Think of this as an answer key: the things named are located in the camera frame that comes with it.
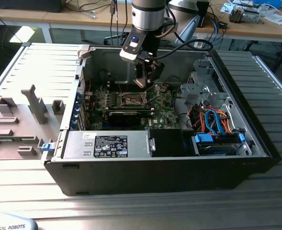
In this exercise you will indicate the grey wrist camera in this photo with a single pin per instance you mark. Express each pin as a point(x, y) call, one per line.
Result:
point(131, 49)

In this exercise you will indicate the black upright box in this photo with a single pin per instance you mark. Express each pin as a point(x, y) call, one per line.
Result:
point(204, 12)

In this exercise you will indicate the black flat device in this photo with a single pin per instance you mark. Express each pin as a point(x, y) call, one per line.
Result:
point(25, 6)

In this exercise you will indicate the grey teach pendant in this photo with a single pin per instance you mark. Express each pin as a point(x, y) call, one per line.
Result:
point(9, 221)

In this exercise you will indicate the grey metal disk bay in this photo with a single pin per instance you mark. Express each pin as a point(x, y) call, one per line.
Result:
point(193, 92)

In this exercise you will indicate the white plastic packets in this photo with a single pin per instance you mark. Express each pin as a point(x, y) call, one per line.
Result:
point(274, 18)

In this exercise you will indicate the wooden desk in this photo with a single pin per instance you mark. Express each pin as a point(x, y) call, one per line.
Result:
point(251, 28)
point(59, 18)

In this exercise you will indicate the hard disk in blue carrier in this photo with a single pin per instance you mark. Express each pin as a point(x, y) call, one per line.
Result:
point(215, 150)

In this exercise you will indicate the black grey PC case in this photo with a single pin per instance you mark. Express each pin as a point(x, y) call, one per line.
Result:
point(143, 177)

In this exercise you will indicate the blue plastic latch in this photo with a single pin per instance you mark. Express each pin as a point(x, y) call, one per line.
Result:
point(47, 147)

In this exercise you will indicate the metal locking lever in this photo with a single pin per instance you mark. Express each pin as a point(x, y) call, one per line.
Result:
point(118, 84)

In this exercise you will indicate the printed paper sheet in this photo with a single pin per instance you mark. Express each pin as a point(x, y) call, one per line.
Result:
point(227, 7)

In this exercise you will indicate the black plastic shroud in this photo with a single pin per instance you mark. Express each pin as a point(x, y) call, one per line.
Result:
point(169, 143)

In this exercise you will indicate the grey parts rack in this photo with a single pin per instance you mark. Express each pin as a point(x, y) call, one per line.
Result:
point(23, 143)

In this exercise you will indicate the blue cardboard box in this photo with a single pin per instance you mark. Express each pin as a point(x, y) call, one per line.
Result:
point(270, 3)

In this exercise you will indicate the grey power supply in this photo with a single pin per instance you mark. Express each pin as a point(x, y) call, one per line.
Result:
point(78, 143)

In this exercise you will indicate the CPU cooler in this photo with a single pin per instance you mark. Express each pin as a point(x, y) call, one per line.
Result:
point(236, 15)

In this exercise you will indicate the black graphics card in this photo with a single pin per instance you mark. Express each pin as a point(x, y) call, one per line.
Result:
point(124, 119)

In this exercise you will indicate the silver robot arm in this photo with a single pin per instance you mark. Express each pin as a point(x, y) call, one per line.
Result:
point(148, 16)

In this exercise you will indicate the green motherboard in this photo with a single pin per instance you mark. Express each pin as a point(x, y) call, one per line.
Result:
point(164, 115)

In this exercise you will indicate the silver green CPU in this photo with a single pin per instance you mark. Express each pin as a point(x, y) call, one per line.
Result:
point(140, 83)

